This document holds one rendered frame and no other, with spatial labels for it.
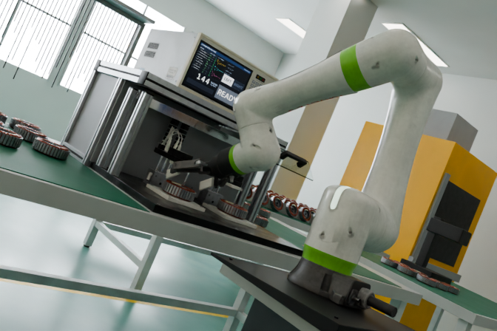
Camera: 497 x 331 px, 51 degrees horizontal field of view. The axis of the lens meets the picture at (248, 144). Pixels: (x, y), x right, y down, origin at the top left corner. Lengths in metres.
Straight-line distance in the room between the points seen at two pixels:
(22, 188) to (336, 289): 0.72
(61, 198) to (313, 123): 4.84
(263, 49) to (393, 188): 8.71
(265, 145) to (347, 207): 0.34
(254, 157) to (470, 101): 6.30
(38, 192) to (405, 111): 0.91
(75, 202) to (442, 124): 4.75
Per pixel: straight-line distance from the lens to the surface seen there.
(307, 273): 1.19
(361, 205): 1.18
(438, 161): 5.24
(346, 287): 1.16
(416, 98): 1.39
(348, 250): 1.18
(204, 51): 1.81
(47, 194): 1.26
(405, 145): 1.37
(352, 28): 6.17
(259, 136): 1.41
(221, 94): 1.87
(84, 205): 1.29
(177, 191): 1.65
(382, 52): 1.27
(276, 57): 10.18
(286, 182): 5.85
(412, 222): 5.19
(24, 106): 8.14
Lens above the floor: 0.96
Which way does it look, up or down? 2 degrees up
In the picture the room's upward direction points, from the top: 23 degrees clockwise
